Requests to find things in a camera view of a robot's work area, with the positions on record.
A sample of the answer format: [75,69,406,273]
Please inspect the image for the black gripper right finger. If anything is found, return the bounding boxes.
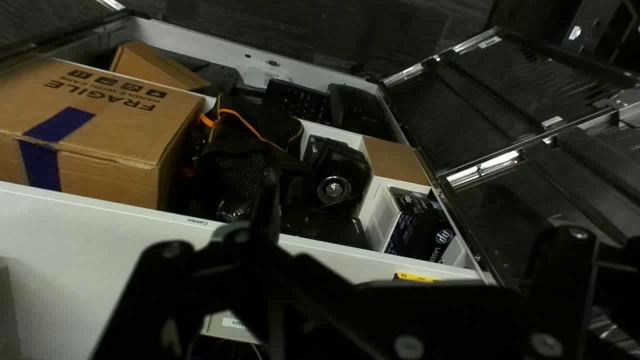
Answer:
[527,225,600,360]

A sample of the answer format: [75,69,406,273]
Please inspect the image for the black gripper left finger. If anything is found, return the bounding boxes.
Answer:
[90,220,285,360]

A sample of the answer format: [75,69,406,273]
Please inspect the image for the white metal shelf unit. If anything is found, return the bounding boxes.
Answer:
[0,17,496,360]

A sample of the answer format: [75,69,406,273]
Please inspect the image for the small yellow label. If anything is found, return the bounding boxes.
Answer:
[392,269,443,286]

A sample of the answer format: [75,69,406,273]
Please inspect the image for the cardboard box printed FRAGILE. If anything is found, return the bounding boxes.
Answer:
[0,56,209,210]

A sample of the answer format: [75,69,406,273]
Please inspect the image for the black round lens device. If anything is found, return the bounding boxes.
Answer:
[293,137,375,246]

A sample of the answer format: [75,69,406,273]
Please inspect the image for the white vented open box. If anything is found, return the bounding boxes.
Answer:
[359,177,477,271]

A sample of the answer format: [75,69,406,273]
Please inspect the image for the brown cardboard panel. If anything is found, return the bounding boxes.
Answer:
[363,137,432,188]

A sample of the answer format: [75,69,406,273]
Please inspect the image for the black plastic case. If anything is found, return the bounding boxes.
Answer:
[263,78,388,141]

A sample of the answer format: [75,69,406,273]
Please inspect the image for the orange wire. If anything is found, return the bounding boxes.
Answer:
[198,106,290,156]

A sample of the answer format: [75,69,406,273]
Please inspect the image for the chrome wire rack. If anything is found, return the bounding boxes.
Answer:
[380,27,640,282]

